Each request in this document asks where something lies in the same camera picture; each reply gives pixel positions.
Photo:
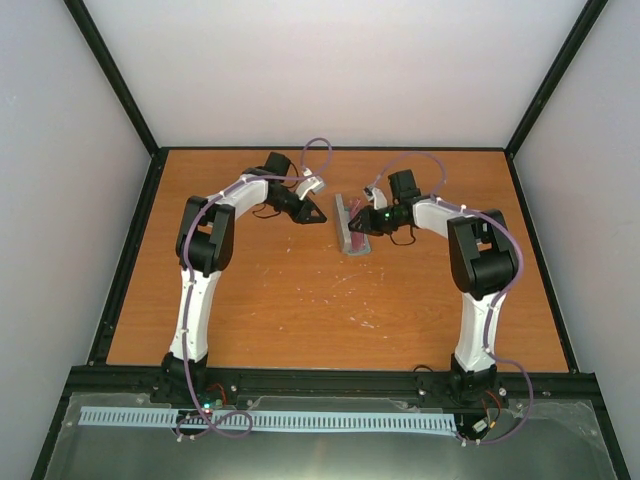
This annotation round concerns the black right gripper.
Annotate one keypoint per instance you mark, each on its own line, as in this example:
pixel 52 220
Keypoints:
pixel 370 228

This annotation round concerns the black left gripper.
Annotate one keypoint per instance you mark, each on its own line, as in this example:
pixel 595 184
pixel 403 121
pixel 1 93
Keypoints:
pixel 309 204

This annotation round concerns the red transparent sunglasses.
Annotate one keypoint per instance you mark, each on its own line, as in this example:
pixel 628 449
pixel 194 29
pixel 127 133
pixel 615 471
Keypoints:
pixel 358 239

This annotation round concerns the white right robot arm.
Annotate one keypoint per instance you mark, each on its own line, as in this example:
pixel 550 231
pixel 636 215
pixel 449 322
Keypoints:
pixel 485 263

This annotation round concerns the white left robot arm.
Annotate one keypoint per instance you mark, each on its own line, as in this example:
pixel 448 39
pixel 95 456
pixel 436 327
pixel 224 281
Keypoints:
pixel 205 245

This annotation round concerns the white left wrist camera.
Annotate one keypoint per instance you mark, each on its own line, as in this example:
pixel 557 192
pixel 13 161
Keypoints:
pixel 310 185

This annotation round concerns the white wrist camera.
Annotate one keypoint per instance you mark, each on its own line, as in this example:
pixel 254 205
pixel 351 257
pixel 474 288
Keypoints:
pixel 310 185
pixel 375 197

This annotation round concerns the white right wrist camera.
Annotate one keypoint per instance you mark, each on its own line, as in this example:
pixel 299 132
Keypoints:
pixel 375 197

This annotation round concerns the black table edge rail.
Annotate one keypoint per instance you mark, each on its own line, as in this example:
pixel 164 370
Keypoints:
pixel 341 148

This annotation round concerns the black left frame post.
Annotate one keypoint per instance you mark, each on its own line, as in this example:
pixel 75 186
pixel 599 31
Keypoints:
pixel 100 51

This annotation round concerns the black frame post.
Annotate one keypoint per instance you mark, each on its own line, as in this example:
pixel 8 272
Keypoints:
pixel 570 47
pixel 100 51

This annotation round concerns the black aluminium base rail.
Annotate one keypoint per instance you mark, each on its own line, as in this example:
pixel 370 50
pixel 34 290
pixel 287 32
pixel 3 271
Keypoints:
pixel 415 387

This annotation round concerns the light blue slotted cable duct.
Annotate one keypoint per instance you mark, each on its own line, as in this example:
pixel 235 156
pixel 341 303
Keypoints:
pixel 272 421

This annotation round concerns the black right frame post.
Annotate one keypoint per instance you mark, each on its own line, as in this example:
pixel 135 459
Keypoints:
pixel 570 47

